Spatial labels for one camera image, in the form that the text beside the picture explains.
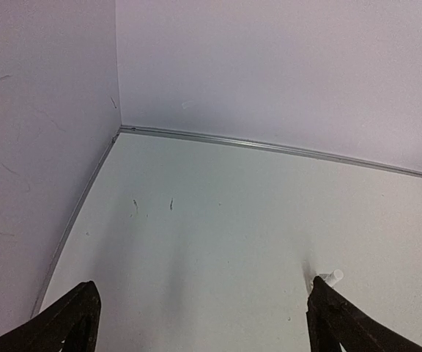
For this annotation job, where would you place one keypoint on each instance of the aluminium table edge rail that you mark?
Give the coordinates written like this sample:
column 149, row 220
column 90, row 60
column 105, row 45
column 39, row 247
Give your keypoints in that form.
column 205, row 138

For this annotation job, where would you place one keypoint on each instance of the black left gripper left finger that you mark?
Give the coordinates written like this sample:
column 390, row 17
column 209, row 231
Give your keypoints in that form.
column 70, row 324

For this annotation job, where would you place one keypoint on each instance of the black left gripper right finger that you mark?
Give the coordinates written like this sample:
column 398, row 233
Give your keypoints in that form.
column 335, row 324

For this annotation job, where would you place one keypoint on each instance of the white nail polish cap brush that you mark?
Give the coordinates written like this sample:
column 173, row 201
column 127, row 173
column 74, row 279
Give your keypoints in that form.
column 332, row 278

